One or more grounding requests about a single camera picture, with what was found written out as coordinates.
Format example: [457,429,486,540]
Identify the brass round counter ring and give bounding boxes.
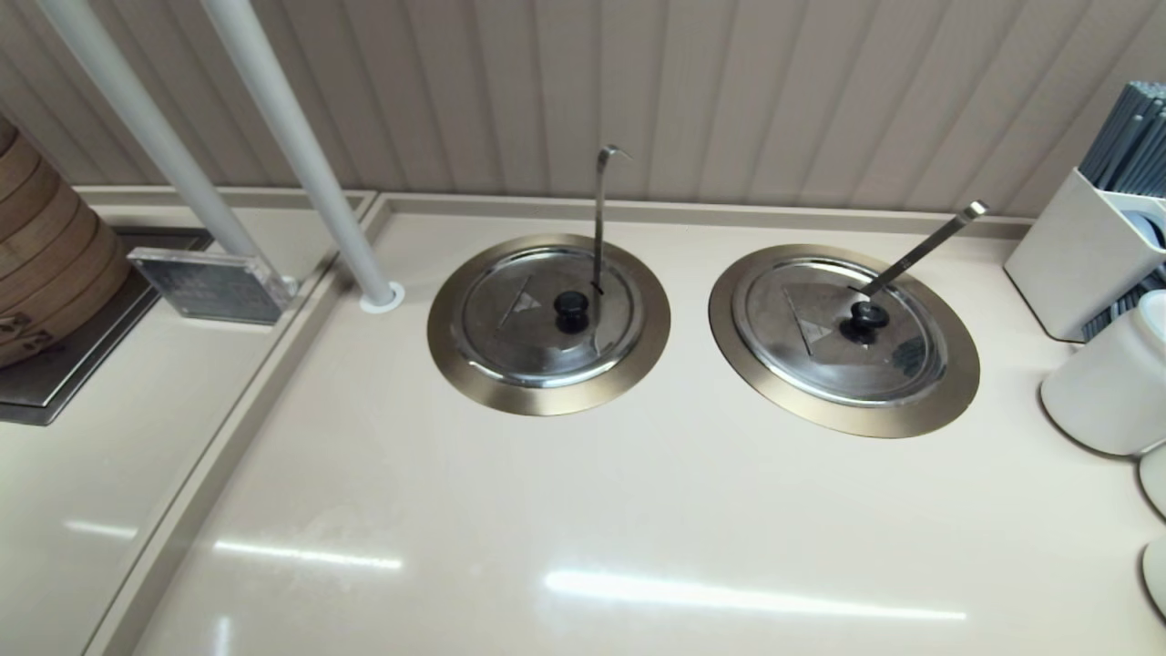
[426,233,672,418]
[708,243,981,440]

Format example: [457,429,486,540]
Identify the bamboo steamer stack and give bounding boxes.
[0,114,133,370]

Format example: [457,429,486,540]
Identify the white ceramic jar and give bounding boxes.
[1039,292,1166,456]

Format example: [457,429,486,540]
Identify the steel lid with black knob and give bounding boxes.
[731,257,948,408]
[453,246,646,390]

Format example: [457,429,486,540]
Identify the clear acrylic sign holder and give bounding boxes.
[128,246,297,326]

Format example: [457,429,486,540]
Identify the white chopstick holder box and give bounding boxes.
[1002,167,1166,345]

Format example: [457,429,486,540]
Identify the white metal pole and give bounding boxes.
[35,0,297,292]
[199,0,406,315]

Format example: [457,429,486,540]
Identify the white ceramic cup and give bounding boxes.
[1137,445,1166,522]
[1140,536,1166,620]

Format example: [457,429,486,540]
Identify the dark metal steamer tray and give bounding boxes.
[0,228,215,427]

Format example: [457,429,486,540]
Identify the ladle handle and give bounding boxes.
[856,200,989,300]
[592,144,632,297]

